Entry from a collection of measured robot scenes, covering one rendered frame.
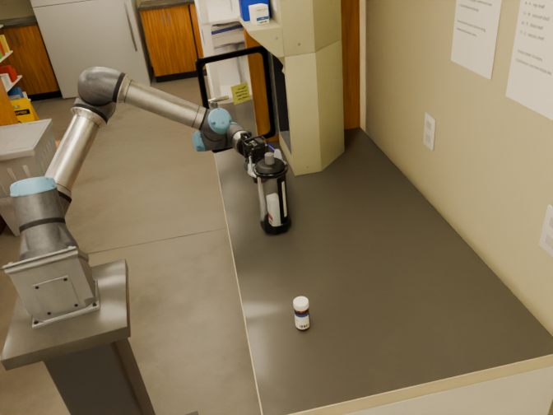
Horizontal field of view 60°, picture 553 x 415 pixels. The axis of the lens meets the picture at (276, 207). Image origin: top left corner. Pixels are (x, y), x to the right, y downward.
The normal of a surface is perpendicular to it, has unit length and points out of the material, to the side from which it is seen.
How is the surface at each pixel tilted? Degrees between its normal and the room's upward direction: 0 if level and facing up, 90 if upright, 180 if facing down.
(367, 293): 0
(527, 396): 90
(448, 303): 0
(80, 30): 90
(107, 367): 90
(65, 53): 90
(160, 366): 0
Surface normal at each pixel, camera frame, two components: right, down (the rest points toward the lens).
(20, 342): -0.10, -0.85
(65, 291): 0.35, 0.47
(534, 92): -0.98, 0.18
